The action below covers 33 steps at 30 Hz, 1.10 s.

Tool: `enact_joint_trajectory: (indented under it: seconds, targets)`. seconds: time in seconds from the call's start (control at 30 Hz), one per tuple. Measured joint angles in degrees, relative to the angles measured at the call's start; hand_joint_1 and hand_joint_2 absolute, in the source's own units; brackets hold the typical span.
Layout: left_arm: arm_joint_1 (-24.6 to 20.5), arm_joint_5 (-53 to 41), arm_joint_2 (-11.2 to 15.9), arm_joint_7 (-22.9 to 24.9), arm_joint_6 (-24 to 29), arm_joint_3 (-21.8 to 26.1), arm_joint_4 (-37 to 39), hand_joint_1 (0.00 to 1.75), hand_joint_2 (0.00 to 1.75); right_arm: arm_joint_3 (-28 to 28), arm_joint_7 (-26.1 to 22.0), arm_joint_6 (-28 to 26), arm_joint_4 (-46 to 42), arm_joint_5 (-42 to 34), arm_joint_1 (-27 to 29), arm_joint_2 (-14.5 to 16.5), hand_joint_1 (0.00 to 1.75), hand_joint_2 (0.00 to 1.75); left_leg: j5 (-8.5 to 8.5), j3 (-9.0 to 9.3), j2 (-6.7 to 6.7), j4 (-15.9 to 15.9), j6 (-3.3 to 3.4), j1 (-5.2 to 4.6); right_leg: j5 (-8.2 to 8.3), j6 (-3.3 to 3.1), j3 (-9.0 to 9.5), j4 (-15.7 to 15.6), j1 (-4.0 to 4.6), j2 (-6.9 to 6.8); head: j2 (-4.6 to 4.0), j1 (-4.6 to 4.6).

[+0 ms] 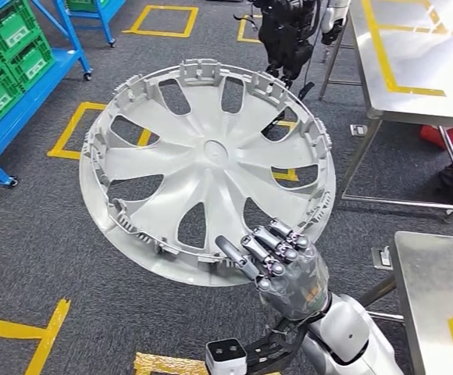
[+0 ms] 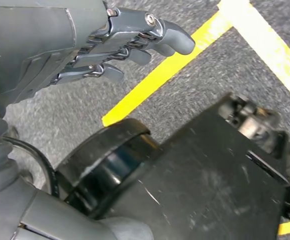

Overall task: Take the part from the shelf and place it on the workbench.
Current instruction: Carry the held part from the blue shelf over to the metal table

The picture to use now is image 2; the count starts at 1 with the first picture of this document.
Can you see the black robot body housing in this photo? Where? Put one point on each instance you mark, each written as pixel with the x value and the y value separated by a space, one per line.
pixel 197 182

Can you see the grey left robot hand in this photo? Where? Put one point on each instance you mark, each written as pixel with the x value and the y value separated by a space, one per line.
pixel 35 39

